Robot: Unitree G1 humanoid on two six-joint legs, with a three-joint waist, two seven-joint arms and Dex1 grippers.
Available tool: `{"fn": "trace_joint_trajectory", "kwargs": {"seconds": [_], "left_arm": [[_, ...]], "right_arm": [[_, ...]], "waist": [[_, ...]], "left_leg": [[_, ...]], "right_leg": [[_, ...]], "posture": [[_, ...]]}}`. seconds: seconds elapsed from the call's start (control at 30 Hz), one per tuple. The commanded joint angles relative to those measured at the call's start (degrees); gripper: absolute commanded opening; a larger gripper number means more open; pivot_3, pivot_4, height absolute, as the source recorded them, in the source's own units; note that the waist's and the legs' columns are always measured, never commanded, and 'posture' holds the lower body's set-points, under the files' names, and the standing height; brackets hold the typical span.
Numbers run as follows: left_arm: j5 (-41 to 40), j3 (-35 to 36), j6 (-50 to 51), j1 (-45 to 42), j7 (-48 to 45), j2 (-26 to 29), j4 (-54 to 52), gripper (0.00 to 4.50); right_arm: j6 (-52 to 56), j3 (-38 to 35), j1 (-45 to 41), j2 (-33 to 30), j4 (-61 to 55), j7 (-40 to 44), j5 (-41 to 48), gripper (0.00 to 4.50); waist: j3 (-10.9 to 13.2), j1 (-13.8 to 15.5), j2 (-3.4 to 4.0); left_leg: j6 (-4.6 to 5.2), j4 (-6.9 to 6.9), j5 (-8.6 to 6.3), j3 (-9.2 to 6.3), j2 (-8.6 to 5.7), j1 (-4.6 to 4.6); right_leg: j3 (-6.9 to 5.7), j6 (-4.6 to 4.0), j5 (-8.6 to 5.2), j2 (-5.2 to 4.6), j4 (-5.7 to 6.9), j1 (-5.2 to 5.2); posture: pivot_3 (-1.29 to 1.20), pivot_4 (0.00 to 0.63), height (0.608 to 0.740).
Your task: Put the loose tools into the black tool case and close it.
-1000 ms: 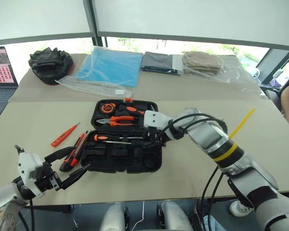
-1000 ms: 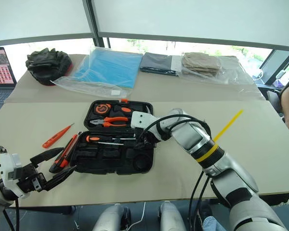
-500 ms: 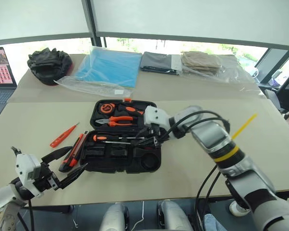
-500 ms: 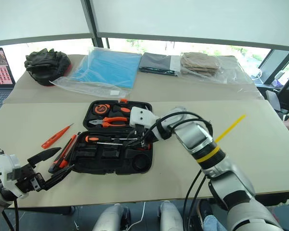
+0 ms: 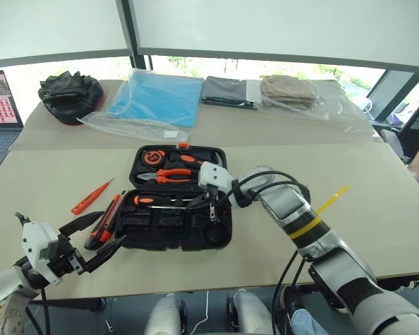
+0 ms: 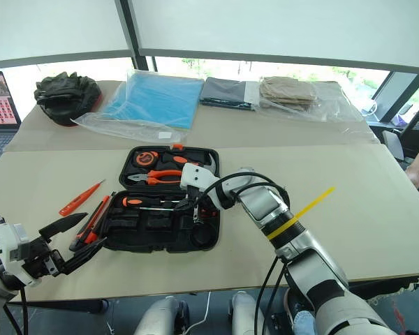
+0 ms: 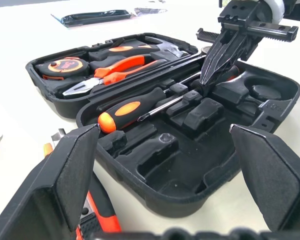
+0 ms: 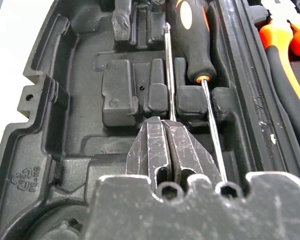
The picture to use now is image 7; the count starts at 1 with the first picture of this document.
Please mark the black plastic packet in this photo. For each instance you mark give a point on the black plastic packet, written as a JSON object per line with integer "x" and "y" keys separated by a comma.
{"x": 95, "y": 17}

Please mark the orange black utility knife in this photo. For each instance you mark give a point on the orange black utility knife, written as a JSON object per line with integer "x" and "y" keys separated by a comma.
{"x": 108, "y": 217}

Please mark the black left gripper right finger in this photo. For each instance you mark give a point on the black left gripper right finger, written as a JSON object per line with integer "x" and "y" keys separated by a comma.
{"x": 272, "y": 175}

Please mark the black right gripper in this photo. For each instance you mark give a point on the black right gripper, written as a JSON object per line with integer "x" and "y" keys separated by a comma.
{"x": 242, "y": 17}

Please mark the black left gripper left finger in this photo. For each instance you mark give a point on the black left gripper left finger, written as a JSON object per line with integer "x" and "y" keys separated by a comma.
{"x": 52, "y": 180}

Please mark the clear plastic bag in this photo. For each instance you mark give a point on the clear plastic bag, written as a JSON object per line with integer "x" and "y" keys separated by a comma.
{"x": 150, "y": 10}

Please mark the black plastic tool case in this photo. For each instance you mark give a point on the black plastic tool case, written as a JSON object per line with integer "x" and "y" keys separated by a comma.
{"x": 180, "y": 160}

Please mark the black orange tape measure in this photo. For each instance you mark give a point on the black orange tape measure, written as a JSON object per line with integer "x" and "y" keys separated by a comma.
{"x": 63, "y": 66}

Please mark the large black orange screwdriver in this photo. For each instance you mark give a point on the large black orange screwdriver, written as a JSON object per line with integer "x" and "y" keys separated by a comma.
{"x": 130, "y": 108}

